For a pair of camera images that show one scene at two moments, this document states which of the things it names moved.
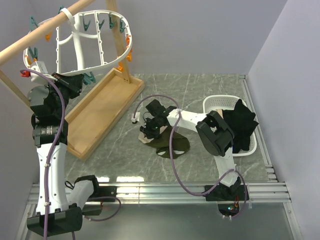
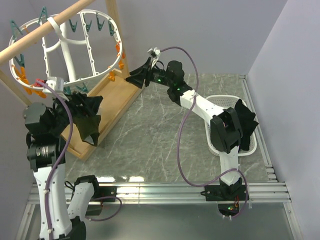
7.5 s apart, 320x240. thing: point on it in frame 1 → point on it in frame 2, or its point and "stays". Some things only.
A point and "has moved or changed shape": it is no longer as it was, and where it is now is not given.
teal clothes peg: x=35 y=55 → x=21 y=62
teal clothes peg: x=92 y=77 → x=84 y=88
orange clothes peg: x=129 y=57 → x=121 y=64
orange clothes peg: x=120 y=66 → x=112 y=76
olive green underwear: x=179 y=146 → x=88 y=126
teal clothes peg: x=33 y=23 → x=13 y=24
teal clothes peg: x=86 y=26 → x=73 y=26
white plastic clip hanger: x=70 y=44 has moved or changed shape
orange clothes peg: x=127 y=40 → x=117 y=47
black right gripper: x=148 y=133 → x=137 y=79
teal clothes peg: x=111 y=23 → x=100 y=25
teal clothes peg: x=100 y=25 → x=88 y=26
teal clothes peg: x=87 y=79 has moved or changed shape
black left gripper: x=73 y=83 → x=89 y=103
